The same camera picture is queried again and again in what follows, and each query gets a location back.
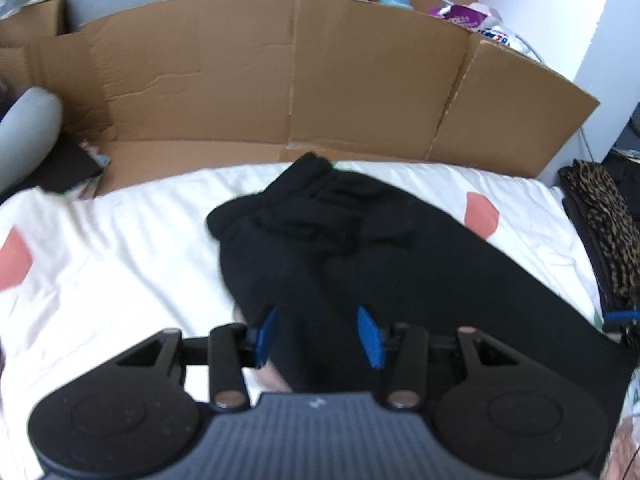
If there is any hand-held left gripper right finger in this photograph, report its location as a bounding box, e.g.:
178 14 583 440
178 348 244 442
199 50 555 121
356 306 531 410

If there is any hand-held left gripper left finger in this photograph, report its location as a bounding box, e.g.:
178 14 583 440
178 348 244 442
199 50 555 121
115 306 281 410

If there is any black smocked-waist garment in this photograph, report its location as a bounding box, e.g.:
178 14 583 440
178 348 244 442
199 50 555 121
206 152 633 411

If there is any leopard print garment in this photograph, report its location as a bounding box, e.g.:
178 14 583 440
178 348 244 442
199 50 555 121
559 159 640 306

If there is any cream bear-print bed sheet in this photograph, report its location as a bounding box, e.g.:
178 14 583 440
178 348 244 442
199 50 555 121
0 160 640 480

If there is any pastel printed cloth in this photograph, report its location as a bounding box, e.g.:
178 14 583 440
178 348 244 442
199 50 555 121
75 142 113 201

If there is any folded cardboard sheet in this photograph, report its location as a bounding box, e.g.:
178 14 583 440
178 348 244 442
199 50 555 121
0 0 601 198

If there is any black cloth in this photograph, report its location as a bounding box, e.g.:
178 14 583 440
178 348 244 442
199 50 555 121
30 132 108 196

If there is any grey neck pillow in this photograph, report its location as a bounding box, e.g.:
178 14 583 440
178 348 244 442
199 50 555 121
0 87 65 193

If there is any purple and white detergent bag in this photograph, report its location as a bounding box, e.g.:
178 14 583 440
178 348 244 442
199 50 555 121
430 2 523 53

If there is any small cardboard box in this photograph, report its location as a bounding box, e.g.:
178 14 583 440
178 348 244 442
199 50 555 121
0 0 68 48

